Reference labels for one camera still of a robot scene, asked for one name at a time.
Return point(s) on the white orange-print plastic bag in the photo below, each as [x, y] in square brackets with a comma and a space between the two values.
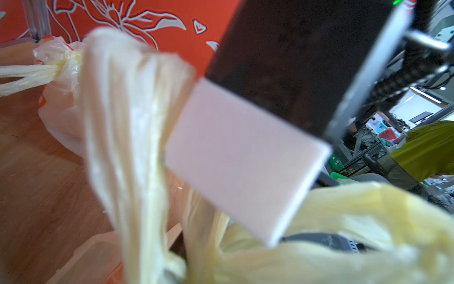
[130, 99]

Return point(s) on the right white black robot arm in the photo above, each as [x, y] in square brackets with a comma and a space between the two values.
[313, 65]

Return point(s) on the person in green shirt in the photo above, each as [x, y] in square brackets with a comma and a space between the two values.
[428, 151]

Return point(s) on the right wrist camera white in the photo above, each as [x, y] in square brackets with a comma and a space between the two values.
[247, 162]

